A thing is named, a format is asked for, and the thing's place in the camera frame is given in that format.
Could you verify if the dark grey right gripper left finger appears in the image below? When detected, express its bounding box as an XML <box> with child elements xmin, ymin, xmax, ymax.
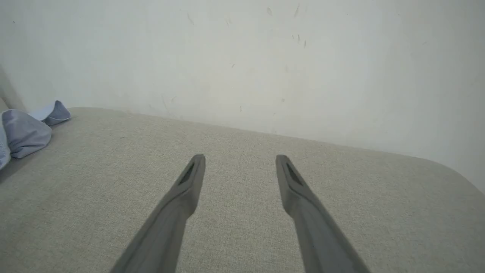
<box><xmin>110</xmin><ymin>154</ymin><xmax>206</xmax><ymax>273</ymax></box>

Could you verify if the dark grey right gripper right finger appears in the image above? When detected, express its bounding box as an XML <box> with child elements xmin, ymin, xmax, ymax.
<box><xmin>275</xmin><ymin>154</ymin><xmax>371</xmax><ymax>273</ymax></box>

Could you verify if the light blue shirt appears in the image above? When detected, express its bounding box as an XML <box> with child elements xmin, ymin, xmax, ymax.
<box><xmin>0</xmin><ymin>100</ymin><xmax>72</xmax><ymax>171</ymax></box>

